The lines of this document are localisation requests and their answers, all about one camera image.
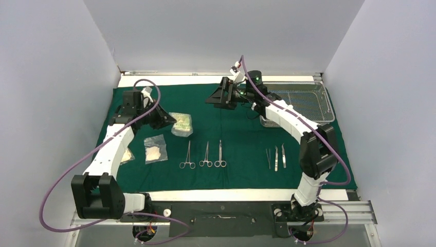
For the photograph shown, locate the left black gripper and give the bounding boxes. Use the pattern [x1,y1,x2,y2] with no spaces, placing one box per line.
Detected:
[137,99,176,131]

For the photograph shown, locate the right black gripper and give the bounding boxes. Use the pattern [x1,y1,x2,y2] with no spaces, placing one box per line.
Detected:
[206,77,255,110]

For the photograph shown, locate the clear packet green contents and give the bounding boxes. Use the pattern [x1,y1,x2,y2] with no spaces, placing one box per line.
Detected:
[169,112,193,137]

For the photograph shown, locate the clear gauze packet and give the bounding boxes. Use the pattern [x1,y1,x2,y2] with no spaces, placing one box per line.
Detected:
[143,134,168,165]

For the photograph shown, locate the steel forceps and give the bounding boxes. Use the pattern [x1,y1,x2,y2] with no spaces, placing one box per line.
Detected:
[179,141,196,169]

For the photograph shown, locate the clear packet pink contents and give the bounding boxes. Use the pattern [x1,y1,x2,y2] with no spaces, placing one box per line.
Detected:
[120,148,135,165]

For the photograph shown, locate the dark green surgical cloth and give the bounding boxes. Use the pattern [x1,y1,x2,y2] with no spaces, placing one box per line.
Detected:
[92,83,358,194]

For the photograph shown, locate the steel haemostat clamp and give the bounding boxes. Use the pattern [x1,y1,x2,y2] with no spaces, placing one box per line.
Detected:
[199,142,213,167]

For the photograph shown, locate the steel surgical scissors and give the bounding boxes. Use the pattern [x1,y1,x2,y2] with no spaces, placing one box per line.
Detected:
[214,140,227,167]

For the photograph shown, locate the thin steel tweezers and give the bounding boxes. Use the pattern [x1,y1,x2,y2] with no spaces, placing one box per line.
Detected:
[265,149,271,169]

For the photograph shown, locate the metal wire mesh tray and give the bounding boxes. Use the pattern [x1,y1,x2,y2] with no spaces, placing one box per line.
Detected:
[264,81,336,125]

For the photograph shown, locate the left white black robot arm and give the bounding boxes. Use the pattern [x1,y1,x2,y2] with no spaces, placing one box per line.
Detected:
[71,87,176,221]

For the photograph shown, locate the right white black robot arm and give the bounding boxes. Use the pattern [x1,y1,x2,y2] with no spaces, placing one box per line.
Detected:
[205,76,341,221]

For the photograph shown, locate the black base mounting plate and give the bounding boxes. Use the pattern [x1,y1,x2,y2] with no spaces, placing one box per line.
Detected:
[120,200,324,238]

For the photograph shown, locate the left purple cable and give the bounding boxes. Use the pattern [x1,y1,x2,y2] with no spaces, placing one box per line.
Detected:
[39,78,191,245]

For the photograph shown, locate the purple cable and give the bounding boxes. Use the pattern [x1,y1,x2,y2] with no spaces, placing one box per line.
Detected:
[238,55,352,245]
[39,78,191,245]

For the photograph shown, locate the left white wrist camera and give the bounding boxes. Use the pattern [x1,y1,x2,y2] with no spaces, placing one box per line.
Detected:
[141,86,154,107]

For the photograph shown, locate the aluminium right side rail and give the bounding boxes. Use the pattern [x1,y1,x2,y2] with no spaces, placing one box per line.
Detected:
[313,73,323,83]

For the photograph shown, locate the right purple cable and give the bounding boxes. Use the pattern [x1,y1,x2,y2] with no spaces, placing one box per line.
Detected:
[238,55,352,245]

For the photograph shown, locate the aluminium front frame rail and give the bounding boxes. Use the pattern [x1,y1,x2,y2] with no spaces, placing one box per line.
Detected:
[70,200,377,226]

